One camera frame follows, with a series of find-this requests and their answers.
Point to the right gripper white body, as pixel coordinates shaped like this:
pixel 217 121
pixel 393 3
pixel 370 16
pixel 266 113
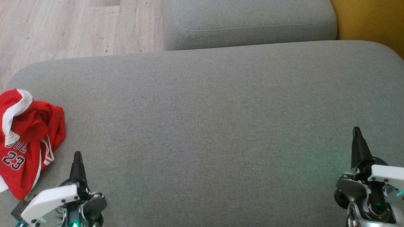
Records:
pixel 386 176

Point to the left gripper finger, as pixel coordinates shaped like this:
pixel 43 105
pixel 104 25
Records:
pixel 78 170

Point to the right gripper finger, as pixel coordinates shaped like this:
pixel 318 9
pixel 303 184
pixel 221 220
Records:
pixel 359 151

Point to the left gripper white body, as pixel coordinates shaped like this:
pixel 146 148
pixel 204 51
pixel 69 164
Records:
pixel 47 201

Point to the red shorts with white waistband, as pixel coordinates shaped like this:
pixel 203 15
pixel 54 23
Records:
pixel 34 123

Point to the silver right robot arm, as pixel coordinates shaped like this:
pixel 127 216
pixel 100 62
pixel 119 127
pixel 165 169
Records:
pixel 363 220

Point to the large grey sofa seat cushion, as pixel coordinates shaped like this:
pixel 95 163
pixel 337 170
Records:
pixel 202 126

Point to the small grey sofa cushion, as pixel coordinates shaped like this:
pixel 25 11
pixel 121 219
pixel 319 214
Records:
pixel 249 22

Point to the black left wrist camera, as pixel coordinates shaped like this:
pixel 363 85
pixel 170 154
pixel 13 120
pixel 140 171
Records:
pixel 20 210

